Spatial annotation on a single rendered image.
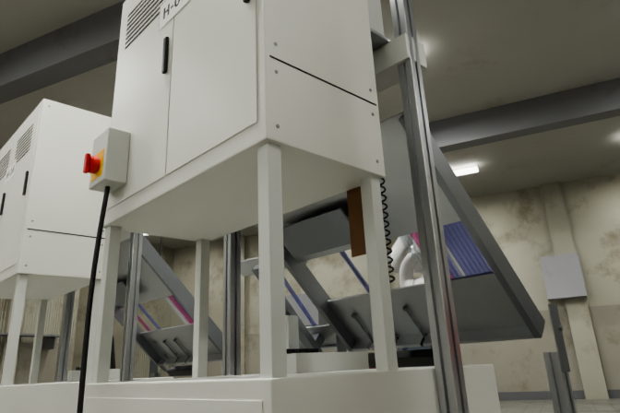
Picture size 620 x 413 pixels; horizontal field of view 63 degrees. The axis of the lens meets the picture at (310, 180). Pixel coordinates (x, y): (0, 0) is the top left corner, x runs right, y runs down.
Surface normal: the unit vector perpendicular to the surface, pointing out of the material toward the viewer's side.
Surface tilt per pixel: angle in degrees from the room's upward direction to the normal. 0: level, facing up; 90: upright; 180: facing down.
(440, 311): 90
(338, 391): 90
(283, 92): 90
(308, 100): 90
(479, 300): 136
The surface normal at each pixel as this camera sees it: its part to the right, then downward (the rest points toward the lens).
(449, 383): -0.73, -0.20
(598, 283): -0.44, -0.29
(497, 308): -0.47, 0.53
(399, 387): 0.68, -0.28
